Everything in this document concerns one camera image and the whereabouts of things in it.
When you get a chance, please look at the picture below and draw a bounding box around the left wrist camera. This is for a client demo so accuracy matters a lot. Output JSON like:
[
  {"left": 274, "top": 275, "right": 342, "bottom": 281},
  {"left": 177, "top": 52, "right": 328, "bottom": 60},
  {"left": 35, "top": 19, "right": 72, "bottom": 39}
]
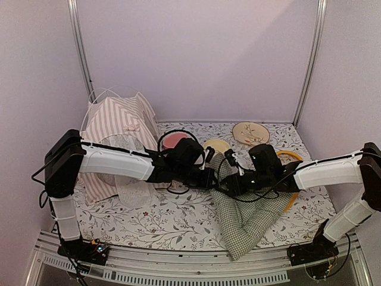
[{"left": 199, "top": 146, "right": 216, "bottom": 170}]

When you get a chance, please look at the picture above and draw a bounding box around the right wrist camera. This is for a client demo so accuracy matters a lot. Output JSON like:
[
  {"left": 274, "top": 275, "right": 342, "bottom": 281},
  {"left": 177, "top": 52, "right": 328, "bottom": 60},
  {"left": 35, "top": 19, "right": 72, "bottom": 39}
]
[{"left": 224, "top": 149, "right": 245, "bottom": 176}]

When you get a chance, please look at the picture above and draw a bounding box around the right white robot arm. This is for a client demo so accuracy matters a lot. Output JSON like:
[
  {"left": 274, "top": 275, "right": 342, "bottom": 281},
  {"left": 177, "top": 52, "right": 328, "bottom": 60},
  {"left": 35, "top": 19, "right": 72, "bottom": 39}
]
[{"left": 217, "top": 142, "right": 380, "bottom": 260}]

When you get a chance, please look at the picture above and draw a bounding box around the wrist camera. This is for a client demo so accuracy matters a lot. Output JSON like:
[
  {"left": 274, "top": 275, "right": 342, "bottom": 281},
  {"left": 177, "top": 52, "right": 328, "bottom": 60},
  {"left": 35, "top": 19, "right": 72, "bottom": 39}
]
[
  {"left": 224, "top": 149, "right": 245, "bottom": 176},
  {"left": 199, "top": 146, "right": 216, "bottom": 170}
]

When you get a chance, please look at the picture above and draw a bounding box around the pink striped pet tent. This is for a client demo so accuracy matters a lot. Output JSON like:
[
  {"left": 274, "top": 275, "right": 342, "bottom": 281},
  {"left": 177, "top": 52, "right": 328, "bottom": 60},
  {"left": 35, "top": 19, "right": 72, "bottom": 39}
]
[{"left": 80, "top": 92, "right": 160, "bottom": 208}]

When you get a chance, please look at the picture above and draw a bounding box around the green checkered cushion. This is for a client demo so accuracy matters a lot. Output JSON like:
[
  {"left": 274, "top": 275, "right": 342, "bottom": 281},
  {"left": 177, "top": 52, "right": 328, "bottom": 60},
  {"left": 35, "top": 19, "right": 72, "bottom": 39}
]
[{"left": 208, "top": 151, "right": 295, "bottom": 262}]

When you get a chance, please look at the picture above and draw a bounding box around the beige bowl behind cushion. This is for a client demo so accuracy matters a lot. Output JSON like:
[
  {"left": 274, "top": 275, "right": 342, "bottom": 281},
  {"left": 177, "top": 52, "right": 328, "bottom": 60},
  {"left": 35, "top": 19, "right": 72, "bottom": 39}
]
[{"left": 232, "top": 122, "right": 270, "bottom": 147}]

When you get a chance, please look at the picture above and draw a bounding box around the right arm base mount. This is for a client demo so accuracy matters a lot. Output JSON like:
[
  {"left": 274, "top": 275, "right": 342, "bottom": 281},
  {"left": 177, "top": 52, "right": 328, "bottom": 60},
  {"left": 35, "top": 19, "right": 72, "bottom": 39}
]
[{"left": 287, "top": 219, "right": 339, "bottom": 266}]

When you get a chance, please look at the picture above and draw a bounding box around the front aluminium rail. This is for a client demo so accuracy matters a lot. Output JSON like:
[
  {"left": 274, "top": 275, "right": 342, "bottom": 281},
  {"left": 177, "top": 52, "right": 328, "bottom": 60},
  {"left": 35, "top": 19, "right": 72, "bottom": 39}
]
[{"left": 25, "top": 229, "right": 373, "bottom": 286}]

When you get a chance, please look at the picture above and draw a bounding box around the floral table mat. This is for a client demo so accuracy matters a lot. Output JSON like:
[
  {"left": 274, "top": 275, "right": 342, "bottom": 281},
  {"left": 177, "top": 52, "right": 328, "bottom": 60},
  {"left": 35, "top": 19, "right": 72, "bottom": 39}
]
[{"left": 73, "top": 182, "right": 335, "bottom": 251}]

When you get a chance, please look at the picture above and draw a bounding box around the pink pet bowl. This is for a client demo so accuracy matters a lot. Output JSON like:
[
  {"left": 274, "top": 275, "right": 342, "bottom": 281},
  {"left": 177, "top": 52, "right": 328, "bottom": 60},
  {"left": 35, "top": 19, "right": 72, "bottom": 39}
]
[{"left": 160, "top": 132, "right": 188, "bottom": 150}]

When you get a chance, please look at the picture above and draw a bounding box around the yellow bowl stand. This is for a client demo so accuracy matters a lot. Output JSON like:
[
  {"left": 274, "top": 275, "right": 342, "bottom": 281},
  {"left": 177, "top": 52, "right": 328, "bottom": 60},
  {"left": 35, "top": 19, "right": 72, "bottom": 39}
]
[{"left": 275, "top": 151, "right": 304, "bottom": 213}]

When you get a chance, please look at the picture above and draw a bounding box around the cream pet bowl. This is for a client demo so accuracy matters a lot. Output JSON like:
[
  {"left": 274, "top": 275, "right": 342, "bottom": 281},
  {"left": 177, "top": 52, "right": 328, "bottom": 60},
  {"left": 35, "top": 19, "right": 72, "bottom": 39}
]
[{"left": 204, "top": 139, "right": 230, "bottom": 155}]

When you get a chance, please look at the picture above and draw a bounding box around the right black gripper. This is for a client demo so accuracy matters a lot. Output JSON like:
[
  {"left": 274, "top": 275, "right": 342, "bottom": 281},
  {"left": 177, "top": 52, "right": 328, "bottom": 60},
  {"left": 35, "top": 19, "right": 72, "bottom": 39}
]
[{"left": 215, "top": 170, "right": 271, "bottom": 198}]

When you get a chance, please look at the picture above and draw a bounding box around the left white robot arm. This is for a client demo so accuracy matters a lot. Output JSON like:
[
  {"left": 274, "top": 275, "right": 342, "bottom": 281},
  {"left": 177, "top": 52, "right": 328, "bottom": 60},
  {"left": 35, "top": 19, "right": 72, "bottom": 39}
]
[{"left": 31, "top": 129, "right": 215, "bottom": 259}]

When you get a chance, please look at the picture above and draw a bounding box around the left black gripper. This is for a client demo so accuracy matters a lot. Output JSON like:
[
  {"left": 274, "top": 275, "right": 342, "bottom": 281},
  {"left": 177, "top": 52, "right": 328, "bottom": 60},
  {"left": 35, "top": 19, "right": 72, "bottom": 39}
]
[{"left": 174, "top": 164, "right": 219, "bottom": 189}]

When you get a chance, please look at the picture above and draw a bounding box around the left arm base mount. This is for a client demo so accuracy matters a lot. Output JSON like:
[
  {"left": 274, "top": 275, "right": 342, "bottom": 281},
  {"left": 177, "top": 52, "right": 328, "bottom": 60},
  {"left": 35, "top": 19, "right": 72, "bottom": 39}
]
[{"left": 57, "top": 237, "right": 110, "bottom": 266}]

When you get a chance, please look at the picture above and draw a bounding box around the right aluminium frame post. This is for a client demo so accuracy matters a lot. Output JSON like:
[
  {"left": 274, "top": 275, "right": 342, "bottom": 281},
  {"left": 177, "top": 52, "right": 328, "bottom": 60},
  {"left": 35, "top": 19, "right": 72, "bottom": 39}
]
[{"left": 292, "top": 0, "right": 327, "bottom": 129}]

